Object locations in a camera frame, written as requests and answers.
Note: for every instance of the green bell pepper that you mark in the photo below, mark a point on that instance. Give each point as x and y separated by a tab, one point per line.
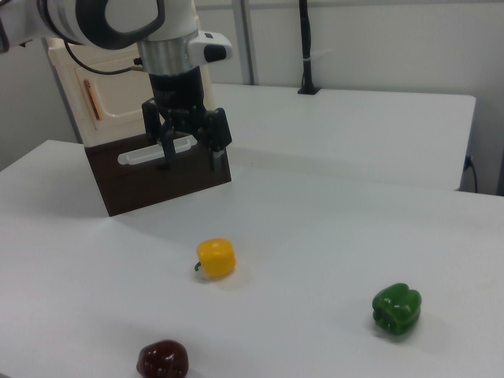
395	309

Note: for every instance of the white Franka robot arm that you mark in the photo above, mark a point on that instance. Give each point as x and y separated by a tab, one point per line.
118	15

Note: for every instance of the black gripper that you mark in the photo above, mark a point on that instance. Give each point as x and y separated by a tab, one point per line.
177	90

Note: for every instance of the dark brown cabinet drawer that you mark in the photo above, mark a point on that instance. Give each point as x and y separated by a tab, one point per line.
157	185

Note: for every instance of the yellow bell pepper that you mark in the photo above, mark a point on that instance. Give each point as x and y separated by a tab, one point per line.
217	258

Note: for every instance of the cream cabinet door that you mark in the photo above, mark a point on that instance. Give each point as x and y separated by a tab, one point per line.
118	94

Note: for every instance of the black mount pole with base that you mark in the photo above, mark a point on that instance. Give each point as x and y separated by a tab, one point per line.
307	47

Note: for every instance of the dark red apple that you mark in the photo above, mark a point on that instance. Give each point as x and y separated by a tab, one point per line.
163	358

